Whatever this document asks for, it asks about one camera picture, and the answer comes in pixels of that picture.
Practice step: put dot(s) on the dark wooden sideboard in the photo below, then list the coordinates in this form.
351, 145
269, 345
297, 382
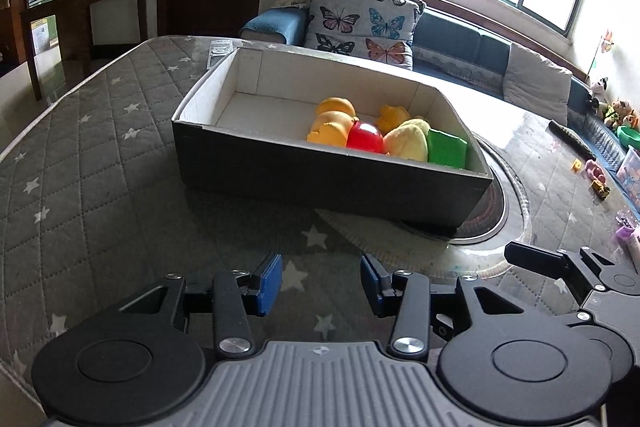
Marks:
75, 7

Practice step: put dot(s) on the butterfly print pillow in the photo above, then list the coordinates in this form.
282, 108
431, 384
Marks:
360, 22

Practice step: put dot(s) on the black and white plush toy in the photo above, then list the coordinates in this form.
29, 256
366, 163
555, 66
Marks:
599, 88

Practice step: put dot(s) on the small orange animal toy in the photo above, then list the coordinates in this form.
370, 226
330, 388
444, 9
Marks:
392, 119

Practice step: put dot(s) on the green toy block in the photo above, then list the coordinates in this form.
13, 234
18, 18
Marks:
446, 150

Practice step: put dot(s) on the grey seat cushion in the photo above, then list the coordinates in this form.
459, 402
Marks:
537, 79

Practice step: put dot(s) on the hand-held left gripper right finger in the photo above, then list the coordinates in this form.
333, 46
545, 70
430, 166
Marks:
372, 287

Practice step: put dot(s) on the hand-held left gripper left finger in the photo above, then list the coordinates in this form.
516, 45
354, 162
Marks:
267, 286

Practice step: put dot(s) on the colourful toy on stick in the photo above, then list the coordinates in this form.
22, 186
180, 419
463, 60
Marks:
606, 44

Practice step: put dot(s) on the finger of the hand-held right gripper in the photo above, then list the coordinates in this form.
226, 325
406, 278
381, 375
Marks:
537, 257
622, 279

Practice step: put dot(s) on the red plastic ball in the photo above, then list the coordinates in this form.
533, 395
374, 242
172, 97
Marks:
365, 138

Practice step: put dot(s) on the black elongated object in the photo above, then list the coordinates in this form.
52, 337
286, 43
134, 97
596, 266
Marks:
572, 139

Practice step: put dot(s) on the white cloth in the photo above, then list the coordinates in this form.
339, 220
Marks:
290, 2

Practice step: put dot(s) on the purple toy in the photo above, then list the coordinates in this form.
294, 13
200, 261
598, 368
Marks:
627, 232

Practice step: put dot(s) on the pale yellow toy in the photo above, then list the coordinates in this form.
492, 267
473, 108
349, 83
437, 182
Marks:
407, 142

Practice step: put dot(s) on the round built-in induction cooker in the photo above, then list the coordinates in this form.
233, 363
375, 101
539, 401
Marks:
500, 207

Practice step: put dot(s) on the small pink toy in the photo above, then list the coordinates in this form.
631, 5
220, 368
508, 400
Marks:
595, 169

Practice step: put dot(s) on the yellow toy truck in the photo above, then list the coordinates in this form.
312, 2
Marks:
600, 190

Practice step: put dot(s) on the grey cardboard box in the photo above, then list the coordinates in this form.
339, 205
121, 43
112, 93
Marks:
325, 177

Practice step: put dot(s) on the orange rubber duck toy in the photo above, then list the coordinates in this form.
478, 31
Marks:
332, 127

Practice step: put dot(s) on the blue sofa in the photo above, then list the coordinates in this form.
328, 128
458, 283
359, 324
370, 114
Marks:
450, 42

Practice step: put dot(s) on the white remote control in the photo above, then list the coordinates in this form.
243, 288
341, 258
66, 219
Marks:
219, 53

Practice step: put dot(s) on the clear plastic container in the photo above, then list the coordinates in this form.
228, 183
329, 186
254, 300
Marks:
631, 177

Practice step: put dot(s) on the brown plush toy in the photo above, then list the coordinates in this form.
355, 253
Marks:
617, 111

